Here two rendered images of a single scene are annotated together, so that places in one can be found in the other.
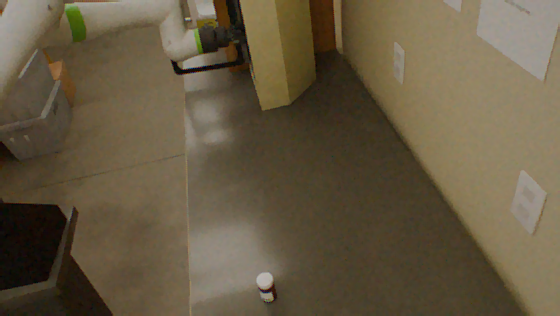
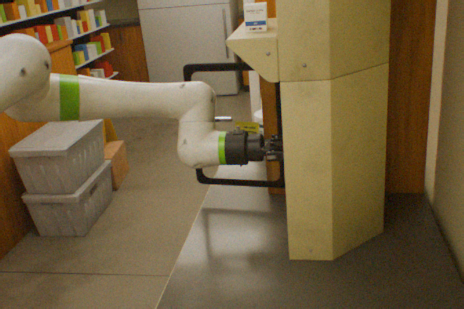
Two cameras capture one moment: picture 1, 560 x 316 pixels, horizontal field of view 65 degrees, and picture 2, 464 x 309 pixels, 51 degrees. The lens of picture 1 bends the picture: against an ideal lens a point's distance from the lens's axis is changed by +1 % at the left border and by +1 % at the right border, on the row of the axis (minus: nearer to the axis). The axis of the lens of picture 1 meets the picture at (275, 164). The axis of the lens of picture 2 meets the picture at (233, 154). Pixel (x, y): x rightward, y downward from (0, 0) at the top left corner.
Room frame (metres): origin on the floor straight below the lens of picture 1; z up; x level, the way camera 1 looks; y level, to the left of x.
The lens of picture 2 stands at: (0.37, -0.14, 1.68)
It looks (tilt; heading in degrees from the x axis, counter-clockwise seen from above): 22 degrees down; 14
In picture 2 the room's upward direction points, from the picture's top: 5 degrees counter-clockwise
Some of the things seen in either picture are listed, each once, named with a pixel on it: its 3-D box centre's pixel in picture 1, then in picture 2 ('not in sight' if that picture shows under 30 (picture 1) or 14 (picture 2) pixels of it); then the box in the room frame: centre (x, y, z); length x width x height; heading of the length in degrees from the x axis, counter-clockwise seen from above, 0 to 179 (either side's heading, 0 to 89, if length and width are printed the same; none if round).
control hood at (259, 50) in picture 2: not in sight; (260, 47); (1.58, 0.08, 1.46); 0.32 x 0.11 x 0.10; 3
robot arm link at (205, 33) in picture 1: (209, 38); (238, 146); (1.55, 0.15, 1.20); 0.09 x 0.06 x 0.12; 3
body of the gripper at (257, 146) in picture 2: (229, 35); (266, 147); (1.56, 0.08, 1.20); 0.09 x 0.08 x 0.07; 93
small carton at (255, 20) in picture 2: not in sight; (255, 16); (1.53, 0.07, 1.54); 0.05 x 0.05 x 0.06; 5
